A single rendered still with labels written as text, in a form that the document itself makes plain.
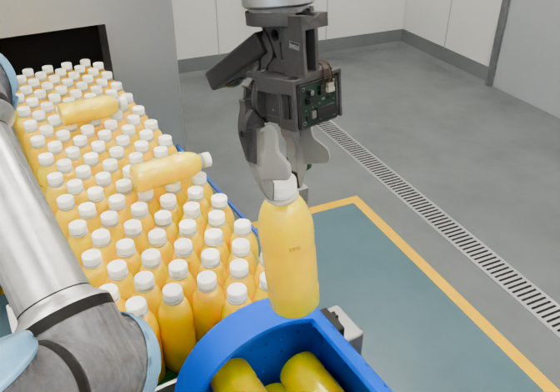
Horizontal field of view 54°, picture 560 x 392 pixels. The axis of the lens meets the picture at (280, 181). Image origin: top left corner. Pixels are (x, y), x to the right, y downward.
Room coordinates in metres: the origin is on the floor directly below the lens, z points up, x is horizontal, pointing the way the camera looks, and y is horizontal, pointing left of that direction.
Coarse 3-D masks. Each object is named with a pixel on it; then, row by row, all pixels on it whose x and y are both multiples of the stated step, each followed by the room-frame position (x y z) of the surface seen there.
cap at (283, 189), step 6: (276, 180) 0.56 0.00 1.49; (282, 180) 0.56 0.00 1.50; (288, 180) 0.55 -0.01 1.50; (294, 180) 0.55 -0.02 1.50; (276, 186) 0.54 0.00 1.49; (282, 186) 0.54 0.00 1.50; (288, 186) 0.54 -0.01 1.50; (294, 186) 0.55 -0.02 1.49; (276, 192) 0.54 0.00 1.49; (282, 192) 0.54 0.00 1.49; (288, 192) 0.54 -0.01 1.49; (294, 192) 0.55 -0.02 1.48; (276, 198) 0.54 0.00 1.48; (282, 198) 0.54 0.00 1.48; (288, 198) 0.54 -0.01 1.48
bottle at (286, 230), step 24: (264, 216) 0.54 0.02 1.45; (288, 216) 0.53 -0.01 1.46; (264, 240) 0.54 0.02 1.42; (288, 240) 0.52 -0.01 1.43; (312, 240) 0.55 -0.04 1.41; (264, 264) 0.55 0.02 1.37; (288, 264) 0.53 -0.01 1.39; (312, 264) 0.54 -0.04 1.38; (288, 288) 0.53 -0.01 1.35; (312, 288) 0.54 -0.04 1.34; (288, 312) 0.53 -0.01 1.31
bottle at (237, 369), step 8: (232, 360) 0.58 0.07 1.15; (240, 360) 0.59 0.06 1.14; (224, 368) 0.57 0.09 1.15; (232, 368) 0.57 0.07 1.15; (240, 368) 0.57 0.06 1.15; (248, 368) 0.58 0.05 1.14; (216, 376) 0.56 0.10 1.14; (224, 376) 0.56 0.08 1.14; (232, 376) 0.55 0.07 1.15; (240, 376) 0.55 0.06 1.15; (248, 376) 0.56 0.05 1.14; (256, 376) 0.57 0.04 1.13; (216, 384) 0.55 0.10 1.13; (224, 384) 0.55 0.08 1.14; (232, 384) 0.54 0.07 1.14; (240, 384) 0.54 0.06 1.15; (248, 384) 0.54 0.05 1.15; (256, 384) 0.54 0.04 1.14
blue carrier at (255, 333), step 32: (224, 320) 0.59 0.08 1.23; (256, 320) 0.58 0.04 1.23; (288, 320) 0.59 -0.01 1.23; (320, 320) 0.61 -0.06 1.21; (192, 352) 0.56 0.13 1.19; (224, 352) 0.54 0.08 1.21; (256, 352) 0.62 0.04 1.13; (288, 352) 0.65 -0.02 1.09; (320, 352) 0.68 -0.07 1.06; (352, 352) 0.56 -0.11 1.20; (192, 384) 0.52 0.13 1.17; (352, 384) 0.60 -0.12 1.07; (384, 384) 0.51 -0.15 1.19
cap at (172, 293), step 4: (168, 284) 0.81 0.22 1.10; (172, 284) 0.81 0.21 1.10; (176, 284) 0.81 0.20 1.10; (164, 288) 0.80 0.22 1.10; (168, 288) 0.80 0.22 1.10; (172, 288) 0.80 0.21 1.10; (176, 288) 0.80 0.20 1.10; (180, 288) 0.80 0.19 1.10; (164, 292) 0.79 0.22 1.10; (168, 292) 0.79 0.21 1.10; (172, 292) 0.79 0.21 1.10; (176, 292) 0.79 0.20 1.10; (180, 292) 0.79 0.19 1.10; (164, 296) 0.78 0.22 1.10; (168, 296) 0.78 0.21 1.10; (172, 296) 0.78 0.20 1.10; (176, 296) 0.78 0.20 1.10; (180, 296) 0.78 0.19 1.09; (168, 300) 0.78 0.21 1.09; (172, 300) 0.78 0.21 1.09; (176, 300) 0.78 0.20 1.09
